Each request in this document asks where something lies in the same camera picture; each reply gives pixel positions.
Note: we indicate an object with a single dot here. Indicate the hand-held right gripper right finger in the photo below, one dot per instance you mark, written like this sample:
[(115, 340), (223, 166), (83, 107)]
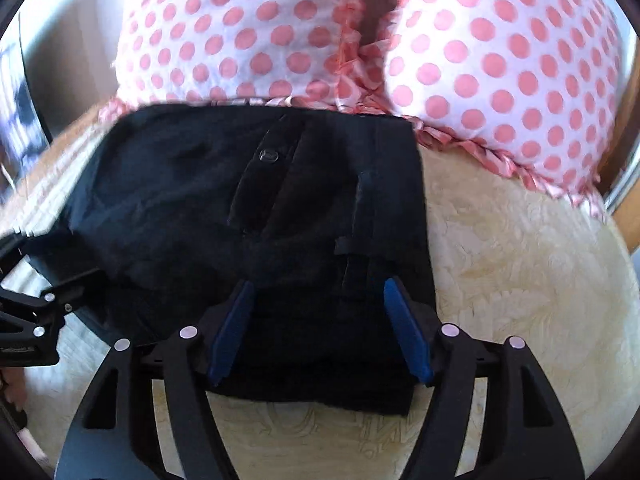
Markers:
[(407, 330)]

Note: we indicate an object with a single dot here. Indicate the yellow patterned bedspread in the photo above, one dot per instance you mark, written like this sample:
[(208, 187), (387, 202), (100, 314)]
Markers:
[(525, 285)]

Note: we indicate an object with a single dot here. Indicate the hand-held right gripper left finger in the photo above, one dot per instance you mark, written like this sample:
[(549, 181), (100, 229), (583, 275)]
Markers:
[(232, 330)]

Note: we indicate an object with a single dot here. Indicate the person's left hand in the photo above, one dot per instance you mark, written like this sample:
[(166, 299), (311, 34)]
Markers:
[(14, 389)]

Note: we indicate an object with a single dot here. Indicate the black pants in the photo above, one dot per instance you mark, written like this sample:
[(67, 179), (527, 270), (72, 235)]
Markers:
[(200, 210)]

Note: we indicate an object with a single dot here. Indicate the pink polka dot pillow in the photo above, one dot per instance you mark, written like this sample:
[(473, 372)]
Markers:
[(500, 60), (225, 25)]

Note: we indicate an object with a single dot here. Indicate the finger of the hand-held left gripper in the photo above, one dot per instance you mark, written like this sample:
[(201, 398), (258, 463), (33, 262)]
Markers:
[(70, 292), (12, 247)]

